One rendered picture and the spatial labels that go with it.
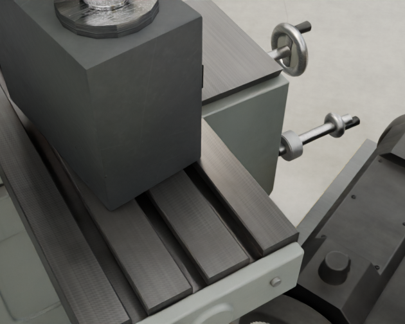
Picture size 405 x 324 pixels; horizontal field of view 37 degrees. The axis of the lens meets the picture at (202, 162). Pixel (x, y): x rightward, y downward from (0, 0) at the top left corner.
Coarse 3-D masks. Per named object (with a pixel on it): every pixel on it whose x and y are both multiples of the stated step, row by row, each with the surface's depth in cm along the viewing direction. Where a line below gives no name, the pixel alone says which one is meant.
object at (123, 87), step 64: (0, 0) 56; (64, 0) 51; (0, 64) 68; (64, 64) 51; (128, 64) 50; (192, 64) 55; (64, 128) 60; (128, 128) 55; (192, 128) 62; (128, 192) 61
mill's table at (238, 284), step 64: (0, 128) 69; (64, 192) 66; (192, 192) 63; (256, 192) 63; (64, 256) 58; (128, 256) 58; (192, 256) 58; (256, 256) 61; (128, 320) 54; (192, 320) 57
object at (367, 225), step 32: (384, 160) 115; (352, 192) 110; (384, 192) 110; (320, 224) 106; (352, 224) 105; (384, 224) 105; (320, 256) 98; (352, 256) 98; (384, 256) 101; (320, 288) 94; (352, 288) 94; (384, 288) 99; (352, 320) 93; (384, 320) 95
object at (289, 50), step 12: (288, 24) 124; (300, 24) 124; (276, 36) 128; (288, 36) 125; (300, 36) 122; (276, 48) 130; (288, 48) 126; (300, 48) 122; (276, 60) 126; (288, 60) 128; (300, 60) 123; (288, 72) 129; (300, 72) 126
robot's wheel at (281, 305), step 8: (280, 296) 96; (288, 296) 96; (264, 304) 96; (272, 304) 95; (280, 304) 95; (288, 304) 94; (296, 304) 94; (304, 304) 94; (248, 312) 98; (256, 312) 96; (264, 312) 95; (272, 312) 94; (280, 312) 93; (288, 312) 93; (296, 312) 93; (304, 312) 93; (312, 312) 93; (240, 320) 101; (248, 320) 99; (256, 320) 97; (264, 320) 95; (272, 320) 94; (280, 320) 93; (288, 320) 92; (296, 320) 92; (304, 320) 92; (312, 320) 92; (320, 320) 92
